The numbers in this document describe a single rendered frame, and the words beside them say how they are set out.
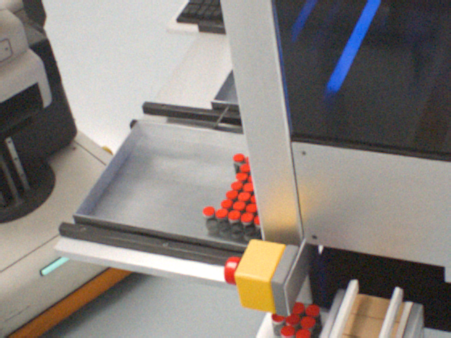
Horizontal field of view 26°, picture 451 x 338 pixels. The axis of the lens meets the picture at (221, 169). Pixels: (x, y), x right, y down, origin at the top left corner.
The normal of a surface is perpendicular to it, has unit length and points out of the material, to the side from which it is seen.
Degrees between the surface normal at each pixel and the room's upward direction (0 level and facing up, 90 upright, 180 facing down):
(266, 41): 90
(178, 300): 0
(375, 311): 0
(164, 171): 0
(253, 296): 90
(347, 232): 90
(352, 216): 90
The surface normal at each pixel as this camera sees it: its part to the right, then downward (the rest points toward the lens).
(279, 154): -0.36, 0.65
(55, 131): 0.63, 0.43
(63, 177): -0.15, -0.74
